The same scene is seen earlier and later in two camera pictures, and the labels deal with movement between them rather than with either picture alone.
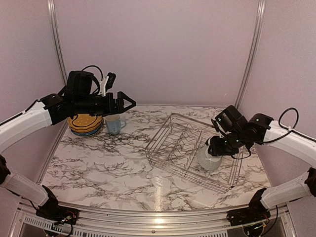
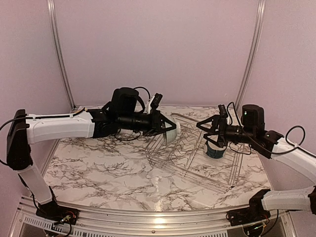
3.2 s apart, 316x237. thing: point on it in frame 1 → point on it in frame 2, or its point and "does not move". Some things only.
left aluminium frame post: [58, 44] does not move
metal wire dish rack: [175, 146] does not move
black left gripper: [110, 109] → [157, 118]
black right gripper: [217, 149] → [217, 121]
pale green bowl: [207, 161] → [170, 136]
